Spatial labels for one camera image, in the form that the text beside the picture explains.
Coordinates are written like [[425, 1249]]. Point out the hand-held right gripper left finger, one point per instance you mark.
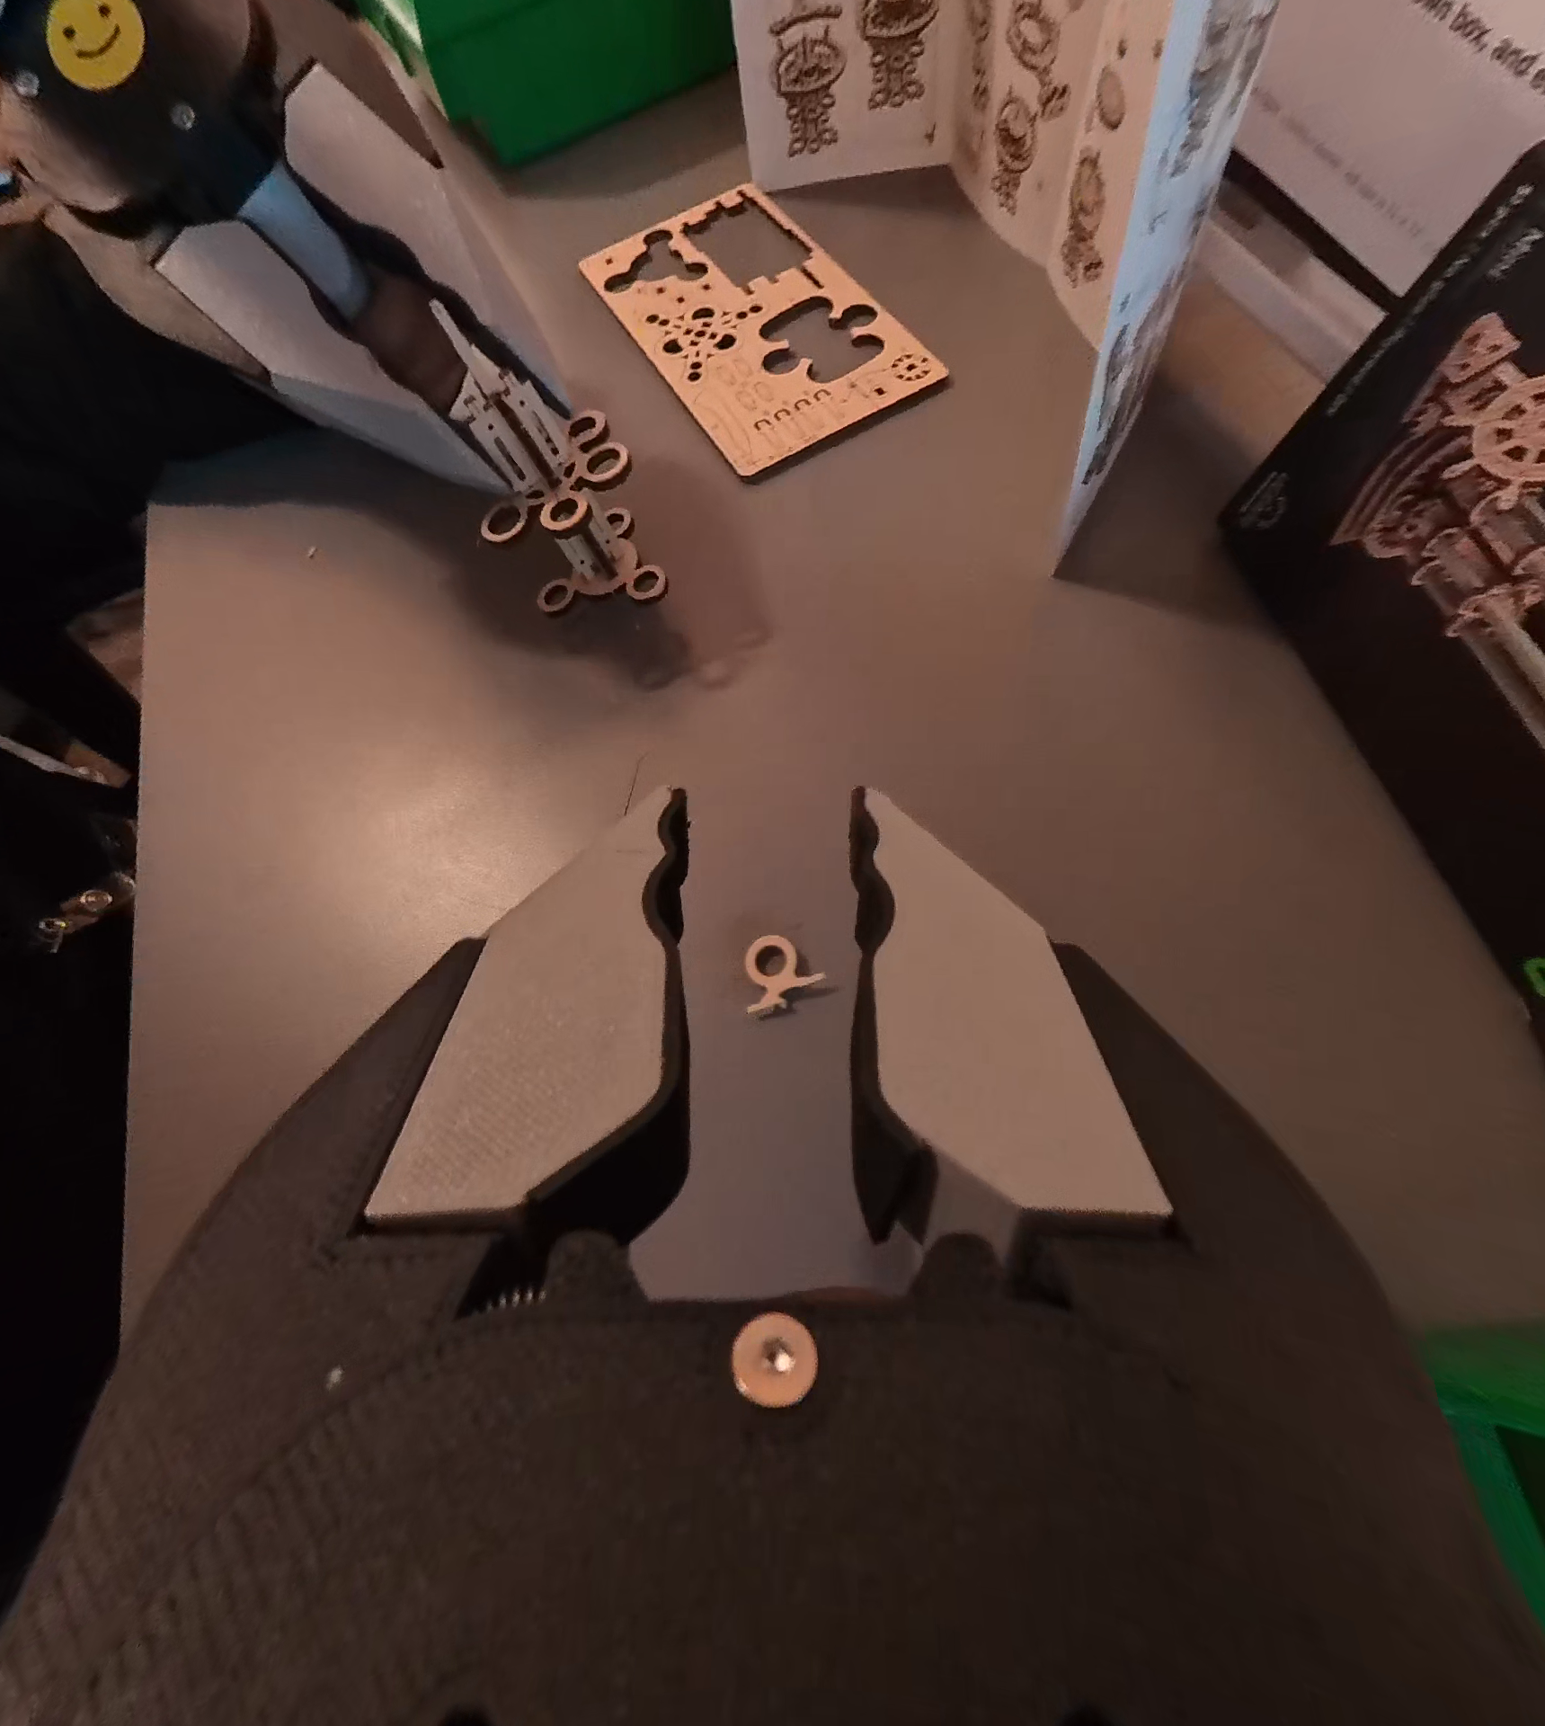
[[531, 1039]]

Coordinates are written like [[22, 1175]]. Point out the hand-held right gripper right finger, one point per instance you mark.
[[989, 1066]]

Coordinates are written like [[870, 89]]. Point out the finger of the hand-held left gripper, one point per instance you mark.
[[448, 257], [301, 359]]

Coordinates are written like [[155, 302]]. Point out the wooden model assembly with rings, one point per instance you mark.
[[570, 499]]

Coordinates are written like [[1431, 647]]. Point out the person's left forearm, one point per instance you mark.
[[44, 406]]

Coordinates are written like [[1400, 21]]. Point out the black model kit box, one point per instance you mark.
[[1393, 568]]

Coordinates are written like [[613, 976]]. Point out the laser-cut wooden part sheet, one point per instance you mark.
[[705, 338]]

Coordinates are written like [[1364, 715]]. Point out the metal badge clip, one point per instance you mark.
[[92, 911]]

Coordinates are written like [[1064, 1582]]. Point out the folded paper instruction leaflet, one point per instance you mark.
[[1097, 163]]

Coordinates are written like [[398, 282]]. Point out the white printed poster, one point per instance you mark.
[[1433, 122]]

